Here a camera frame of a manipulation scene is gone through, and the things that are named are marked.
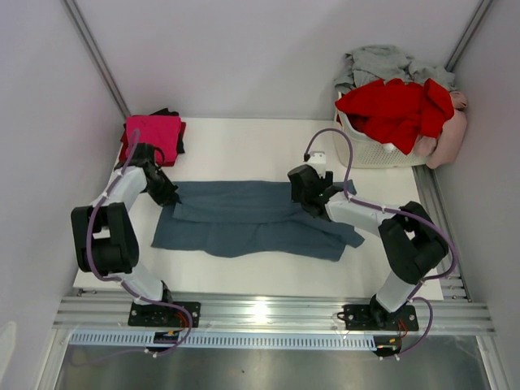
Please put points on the white slotted cable duct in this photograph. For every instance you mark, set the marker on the white slotted cable duct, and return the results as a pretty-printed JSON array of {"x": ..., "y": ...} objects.
[{"x": 224, "y": 340}]

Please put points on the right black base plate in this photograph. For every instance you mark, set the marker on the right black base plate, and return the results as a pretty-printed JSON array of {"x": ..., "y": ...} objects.
[{"x": 363, "y": 317}]

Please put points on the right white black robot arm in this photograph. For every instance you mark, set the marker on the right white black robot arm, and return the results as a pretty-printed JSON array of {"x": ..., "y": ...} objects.
[{"x": 412, "y": 242}]

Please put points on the right corner aluminium profile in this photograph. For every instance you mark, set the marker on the right corner aluminium profile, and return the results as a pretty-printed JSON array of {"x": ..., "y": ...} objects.
[{"x": 471, "y": 28}]

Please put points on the folded black t shirt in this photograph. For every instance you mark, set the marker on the folded black t shirt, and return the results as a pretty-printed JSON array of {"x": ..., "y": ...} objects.
[{"x": 123, "y": 152}]

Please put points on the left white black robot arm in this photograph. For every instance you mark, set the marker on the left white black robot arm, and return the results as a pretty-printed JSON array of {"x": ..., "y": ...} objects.
[{"x": 105, "y": 242}]

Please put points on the left corner aluminium profile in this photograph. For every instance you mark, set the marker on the left corner aluminium profile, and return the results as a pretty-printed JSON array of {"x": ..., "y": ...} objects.
[{"x": 88, "y": 40}]

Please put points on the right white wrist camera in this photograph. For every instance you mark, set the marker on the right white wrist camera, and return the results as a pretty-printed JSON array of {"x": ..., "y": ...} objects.
[{"x": 317, "y": 160}]

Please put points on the light pink t shirt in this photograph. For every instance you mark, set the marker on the light pink t shirt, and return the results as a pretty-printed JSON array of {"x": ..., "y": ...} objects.
[{"x": 444, "y": 149}]

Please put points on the right side aluminium rail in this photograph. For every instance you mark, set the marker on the right side aluminium rail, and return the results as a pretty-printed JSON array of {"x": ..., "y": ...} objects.
[{"x": 447, "y": 282}]

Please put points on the corner aluminium profile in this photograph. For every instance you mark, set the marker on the corner aluminium profile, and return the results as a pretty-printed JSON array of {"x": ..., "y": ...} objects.
[
  {"x": 471, "y": 28},
  {"x": 88, "y": 40}
]

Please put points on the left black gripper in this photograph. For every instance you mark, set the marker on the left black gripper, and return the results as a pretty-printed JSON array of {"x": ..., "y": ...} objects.
[{"x": 169, "y": 197}]

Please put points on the aluminium mounting rail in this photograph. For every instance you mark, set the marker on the aluminium mounting rail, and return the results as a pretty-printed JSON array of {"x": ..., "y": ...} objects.
[{"x": 109, "y": 309}]

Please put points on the blue grey t shirt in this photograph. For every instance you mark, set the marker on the blue grey t shirt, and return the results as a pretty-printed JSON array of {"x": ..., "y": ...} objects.
[{"x": 229, "y": 219}]

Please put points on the white plastic laundry basket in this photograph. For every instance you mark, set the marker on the white plastic laundry basket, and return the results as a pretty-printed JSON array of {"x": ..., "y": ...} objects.
[{"x": 370, "y": 154}]

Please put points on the folded pink t shirt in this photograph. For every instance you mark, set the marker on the folded pink t shirt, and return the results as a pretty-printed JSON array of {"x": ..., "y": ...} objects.
[{"x": 133, "y": 133}]

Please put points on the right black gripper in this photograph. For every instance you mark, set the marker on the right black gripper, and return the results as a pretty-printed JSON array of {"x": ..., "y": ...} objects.
[{"x": 326, "y": 182}]

